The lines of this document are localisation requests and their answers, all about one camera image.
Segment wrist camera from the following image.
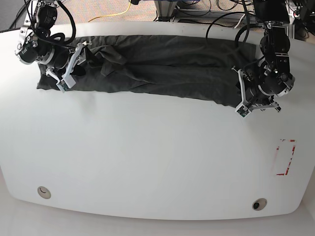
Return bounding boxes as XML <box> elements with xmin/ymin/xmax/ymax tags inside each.
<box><xmin>235</xmin><ymin>104</ymin><xmax>251</xmax><ymax>118</ymax></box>
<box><xmin>56</xmin><ymin>76</ymin><xmax>76</xmax><ymax>93</ymax></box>

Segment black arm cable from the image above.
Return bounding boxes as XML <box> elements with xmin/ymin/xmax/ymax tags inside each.
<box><xmin>205</xmin><ymin>0</ymin><xmax>256</xmax><ymax>52</ymax></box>

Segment table grommet hole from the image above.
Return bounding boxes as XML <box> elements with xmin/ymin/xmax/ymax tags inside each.
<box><xmin>252</xmin><ymin>198</ymin><xmax>268</xmax><ymax>211</ymax></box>
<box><xmin>37</xmin><ymin>186</ymin><xmax>51</xmax><ymax>199</ymax></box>

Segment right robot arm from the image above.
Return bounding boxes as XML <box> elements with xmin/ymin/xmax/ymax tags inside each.
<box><xmin>15</xmin><ymin>0</ymin><xmax>99</xmax><ymax>90</ymax></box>

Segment right table grommet hole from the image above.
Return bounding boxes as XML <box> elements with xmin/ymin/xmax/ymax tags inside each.
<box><xmin>252</xmin><ymin>198</ymin><xmax>268</xmax><ymax>211</ymax></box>

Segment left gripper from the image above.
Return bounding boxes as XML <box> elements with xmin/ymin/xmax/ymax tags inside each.
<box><xmin>232</xmin><ymin>66</ymin><xmax>281</xmax><ymax>112</ymax></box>

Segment dark grey t-shirt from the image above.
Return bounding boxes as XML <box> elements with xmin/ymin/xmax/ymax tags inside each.
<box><xmin>36</xmin><ymin>35</ymin><xmax>256</xmax><ymax>109</ymax></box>

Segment black cables on floor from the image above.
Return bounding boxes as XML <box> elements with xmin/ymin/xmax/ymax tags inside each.
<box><xmin>0</xmin><ymin>0</ymin><xmax>32</xmax><ymax>32</ymax></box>

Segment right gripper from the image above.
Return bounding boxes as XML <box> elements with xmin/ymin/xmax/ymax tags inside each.
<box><xmin>45</xmin><ymin>41</ymin><xmax>101</xmax><ymax>82</ymax></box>

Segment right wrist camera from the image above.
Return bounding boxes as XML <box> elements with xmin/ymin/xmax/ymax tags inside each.
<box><xmin>56</xmin><ymin>76</ymin><xmax>76</xmax><ymax>93</ymax></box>

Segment aluminium frame stand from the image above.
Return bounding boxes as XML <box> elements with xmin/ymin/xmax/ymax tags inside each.
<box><xmin>154</xmin><ymin>0</ymin><xmax>295</xmax><ymax>39</ymax></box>

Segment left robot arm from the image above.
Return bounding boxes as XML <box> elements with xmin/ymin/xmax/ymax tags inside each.
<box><xmin>235</xmin><ymin>0</ymin><xmax>295</xmax><ymax>118</ymax></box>

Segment red tape rectangle marking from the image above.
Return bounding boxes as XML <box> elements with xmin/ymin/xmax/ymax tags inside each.
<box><xmin>273</xmin><ymin>139</ymin><xmax>296</xmax><ymax>176</ymax></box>

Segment left table grommet hole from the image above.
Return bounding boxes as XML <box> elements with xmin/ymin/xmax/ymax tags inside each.
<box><xmin>37</xmin><ymin>186</ymin><xmax>51</xmax><ymax>199</ymax></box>

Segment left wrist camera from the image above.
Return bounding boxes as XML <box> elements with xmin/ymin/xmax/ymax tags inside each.
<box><xmin>235</xmin><ymin>104</ymin><xmax>251</xmax><ymax>118</ymax></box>

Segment yellow cable on floor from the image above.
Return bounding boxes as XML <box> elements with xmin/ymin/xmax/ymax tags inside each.
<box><xmin>88</xmin><ymin>0</ymin><xmax>131</xmax><ymax>23</ymax></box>

